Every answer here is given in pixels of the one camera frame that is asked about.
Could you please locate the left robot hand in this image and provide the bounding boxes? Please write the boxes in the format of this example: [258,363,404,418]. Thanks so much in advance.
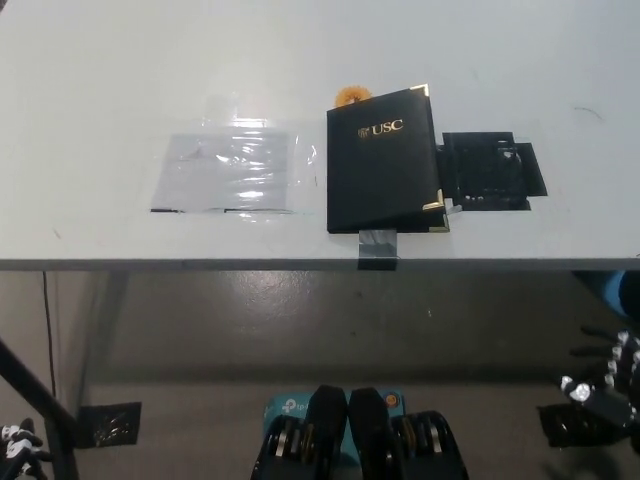
[0,417,53,480]

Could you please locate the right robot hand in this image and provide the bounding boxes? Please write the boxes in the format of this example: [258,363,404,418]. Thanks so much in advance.
[558,324,640,442]

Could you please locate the black USC diary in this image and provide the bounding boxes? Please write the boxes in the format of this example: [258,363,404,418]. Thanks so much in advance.
[325,84,451,235]

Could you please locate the black floor tape patch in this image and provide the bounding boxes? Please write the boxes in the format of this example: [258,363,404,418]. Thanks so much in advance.
[76,400,143,449]
[536,402,632,448]

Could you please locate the blue object under table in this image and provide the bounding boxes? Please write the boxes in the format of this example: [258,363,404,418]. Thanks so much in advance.
[598,271,640,321]

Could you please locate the grey table leg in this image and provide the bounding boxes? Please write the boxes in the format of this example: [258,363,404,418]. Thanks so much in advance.
[78,271,129,416]

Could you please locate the black tape patch on table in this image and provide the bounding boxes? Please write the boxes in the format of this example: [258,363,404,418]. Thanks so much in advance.
[436,130,549,212]

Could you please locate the teal tp-link box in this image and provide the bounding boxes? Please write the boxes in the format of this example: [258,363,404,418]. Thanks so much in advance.
[262,387,407,459]

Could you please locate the clear plastic film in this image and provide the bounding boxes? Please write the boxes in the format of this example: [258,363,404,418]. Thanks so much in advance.
[149,94,322,217]

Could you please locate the black diagonal frame bar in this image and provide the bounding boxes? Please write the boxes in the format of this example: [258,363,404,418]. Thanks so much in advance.
[0,337,81,480]

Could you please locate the thin black cable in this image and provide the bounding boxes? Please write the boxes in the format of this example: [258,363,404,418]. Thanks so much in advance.
[41,271,58,401]

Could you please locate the grey duct tape strip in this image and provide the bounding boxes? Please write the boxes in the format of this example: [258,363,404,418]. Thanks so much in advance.
[356,228,400,272]

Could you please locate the orange spiky ring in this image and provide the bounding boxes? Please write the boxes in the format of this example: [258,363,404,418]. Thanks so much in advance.
[333,85,372,109]

